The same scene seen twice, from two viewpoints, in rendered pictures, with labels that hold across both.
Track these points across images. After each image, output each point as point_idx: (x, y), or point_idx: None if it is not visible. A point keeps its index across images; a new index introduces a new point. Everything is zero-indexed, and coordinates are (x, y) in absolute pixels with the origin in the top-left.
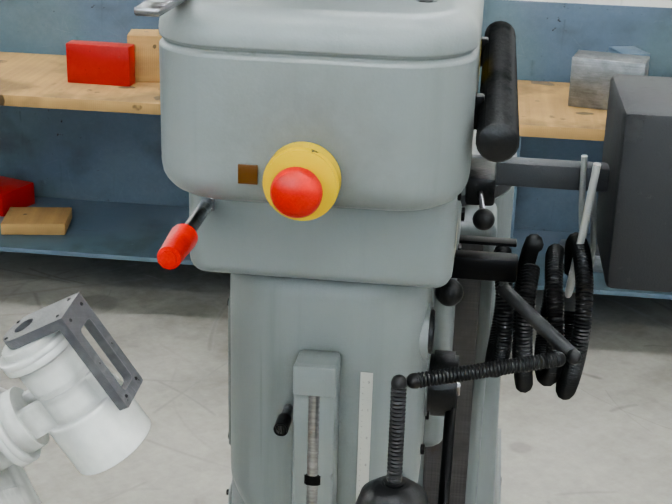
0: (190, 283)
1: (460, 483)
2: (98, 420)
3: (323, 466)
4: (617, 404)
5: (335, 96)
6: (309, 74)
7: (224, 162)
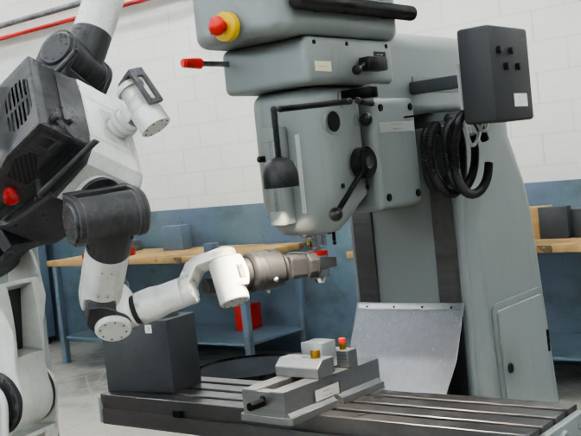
0: (562, 382)
1: (456, 278)
2: (142, 109)
3: None
4: None
5: None
6: None
7: (206, 28)
